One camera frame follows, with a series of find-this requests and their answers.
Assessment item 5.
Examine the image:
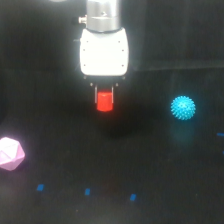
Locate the thin gripper finger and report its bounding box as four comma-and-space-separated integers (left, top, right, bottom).
111, 85, 114, 104
94, 85, 98, 104

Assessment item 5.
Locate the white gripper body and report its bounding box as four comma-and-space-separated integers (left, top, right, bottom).
79, 28, 129, 87

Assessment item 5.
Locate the red octagonal block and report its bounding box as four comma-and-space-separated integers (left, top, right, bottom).
97, 92, 113, 112

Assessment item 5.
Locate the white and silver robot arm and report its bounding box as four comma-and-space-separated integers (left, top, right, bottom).
78, 0, 129, 79

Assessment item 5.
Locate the black backdrop curtain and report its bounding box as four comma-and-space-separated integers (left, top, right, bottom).
0, 0, 224, 111

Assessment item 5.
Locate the blue spiky ball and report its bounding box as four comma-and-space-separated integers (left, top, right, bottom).
170, 96, 196, 121

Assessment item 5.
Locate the blue tape mark middle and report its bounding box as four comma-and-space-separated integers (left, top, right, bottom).
84, 188, 90, 196

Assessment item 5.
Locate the blue tape mark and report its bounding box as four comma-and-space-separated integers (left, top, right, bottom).
36, 184, 44, 191
217, 133, 224, 137
130, 194, 137, 201
84, 188, 90, 196

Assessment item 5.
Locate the pink polyhedron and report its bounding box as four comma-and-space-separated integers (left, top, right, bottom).
0, 137, 25, 171

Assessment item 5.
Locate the blue tape mark left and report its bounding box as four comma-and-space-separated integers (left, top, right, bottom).
36, 184, 44, 191

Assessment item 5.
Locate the blue tape mark far right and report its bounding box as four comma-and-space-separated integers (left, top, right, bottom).
217, 133, 224, 137

